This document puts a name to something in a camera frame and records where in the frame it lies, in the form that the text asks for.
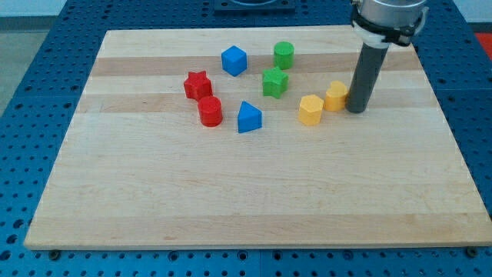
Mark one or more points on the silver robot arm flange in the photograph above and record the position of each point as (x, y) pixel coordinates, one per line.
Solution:
(380, 23)

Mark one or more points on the green star block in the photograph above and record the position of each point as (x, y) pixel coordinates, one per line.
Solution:
(274, 82)

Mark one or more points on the red star block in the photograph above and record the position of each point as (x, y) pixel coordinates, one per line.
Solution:
(197, 85)

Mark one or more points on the blue triangle block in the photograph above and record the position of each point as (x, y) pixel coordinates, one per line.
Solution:
(249, 118)

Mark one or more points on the wooden board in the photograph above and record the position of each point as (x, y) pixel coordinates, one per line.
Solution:
(137, 170)

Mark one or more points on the red cylinder block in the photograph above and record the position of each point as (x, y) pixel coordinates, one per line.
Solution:
(210, 111)

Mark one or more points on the yellow hexagon block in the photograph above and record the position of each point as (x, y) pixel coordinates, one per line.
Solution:
(310, 110)

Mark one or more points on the blue cube block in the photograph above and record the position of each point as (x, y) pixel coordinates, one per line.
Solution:
(234, 60)

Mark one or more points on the green cylinder block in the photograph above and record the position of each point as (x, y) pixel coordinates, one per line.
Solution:
(283, 55)

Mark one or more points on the yellow heart block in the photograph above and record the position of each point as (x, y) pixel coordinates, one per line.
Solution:
(335, 96)

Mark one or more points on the grey cylindrical pointer rod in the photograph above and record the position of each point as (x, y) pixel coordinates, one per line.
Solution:
(365, 75)

